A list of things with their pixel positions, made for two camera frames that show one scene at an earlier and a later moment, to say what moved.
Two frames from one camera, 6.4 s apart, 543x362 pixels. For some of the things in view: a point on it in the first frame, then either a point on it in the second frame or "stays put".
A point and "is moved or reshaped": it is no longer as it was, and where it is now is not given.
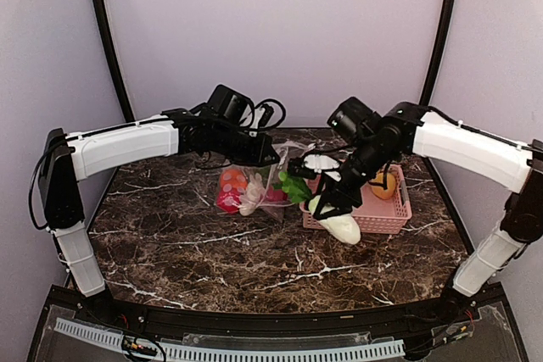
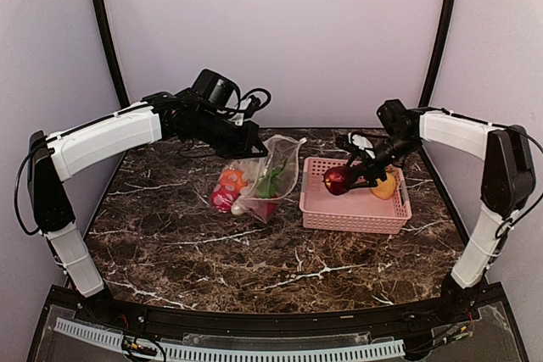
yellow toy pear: [379, 191] stays put
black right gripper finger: [316, 215] to [353, 156]
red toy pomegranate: [276, 195] to [271, 208]
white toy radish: [343, 227] to [267, 186]
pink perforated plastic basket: [376, 215] stays put
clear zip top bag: [243, 188] is moved or reshaped
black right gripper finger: [341, 210] to [363, 185]
